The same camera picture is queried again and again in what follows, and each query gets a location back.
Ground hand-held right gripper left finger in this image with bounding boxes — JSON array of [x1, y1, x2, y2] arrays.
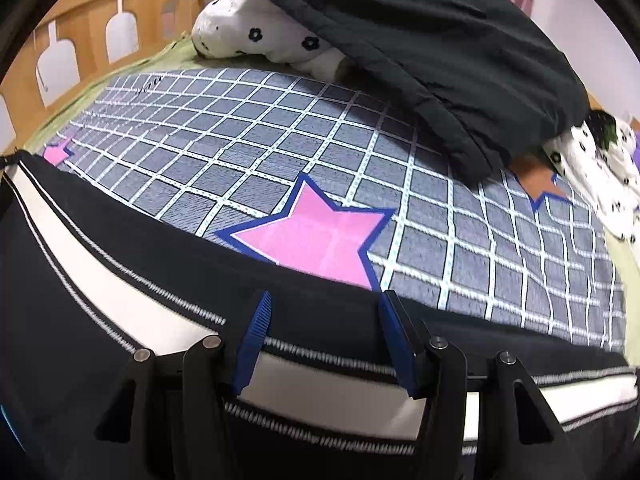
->
[[95, 290, 274, 480]]

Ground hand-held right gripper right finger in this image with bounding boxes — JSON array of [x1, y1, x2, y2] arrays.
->
[[377, 290, 596, 480]]

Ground black pants with white stripe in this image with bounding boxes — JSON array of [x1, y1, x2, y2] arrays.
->
[[0, 152, 640, 480]]

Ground grey checked star blanket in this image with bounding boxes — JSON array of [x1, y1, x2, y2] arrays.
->
[[30, 67, 628, 356]]

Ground white floral cloth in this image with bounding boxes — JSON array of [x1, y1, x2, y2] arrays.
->
[[542, 110, 640, 243]]

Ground dark padded jacket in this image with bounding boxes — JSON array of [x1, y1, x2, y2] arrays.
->
[[237, 0, 591, 188]]

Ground white floral pillow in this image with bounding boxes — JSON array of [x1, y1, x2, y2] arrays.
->
[[192, 0, 351, 81]]

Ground wooden headboard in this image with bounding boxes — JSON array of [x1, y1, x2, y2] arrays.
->
[[0, 0, 208, 156]]

